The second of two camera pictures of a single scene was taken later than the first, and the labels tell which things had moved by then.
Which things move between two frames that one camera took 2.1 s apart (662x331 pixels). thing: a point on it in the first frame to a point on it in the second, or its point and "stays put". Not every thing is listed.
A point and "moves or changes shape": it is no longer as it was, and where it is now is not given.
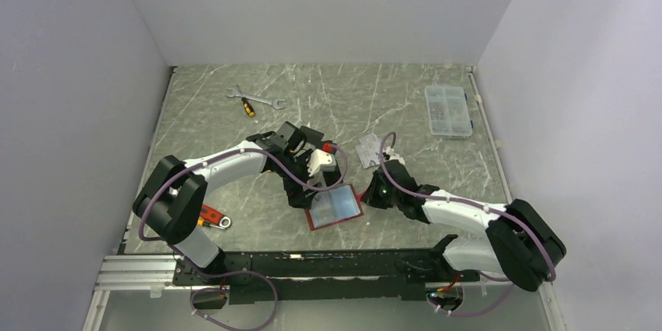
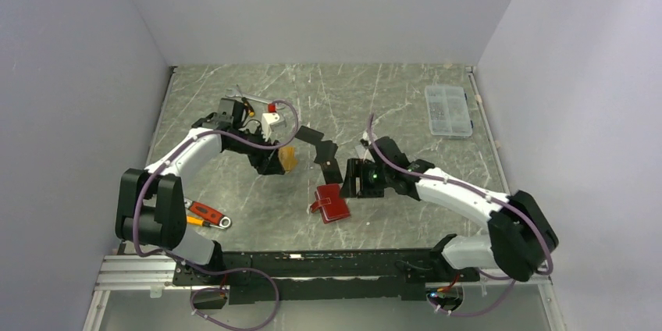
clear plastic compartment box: x=449 y=111 stays put
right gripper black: x=371 y=197 to x=357 y=168
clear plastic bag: x=368 y=151 stays put
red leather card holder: x=332 y=206 moves or changes shape
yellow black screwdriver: x=247 y=105 stays put
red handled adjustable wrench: x=214 y=218 stays put
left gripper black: x=297 y=195 to x=267 y=161
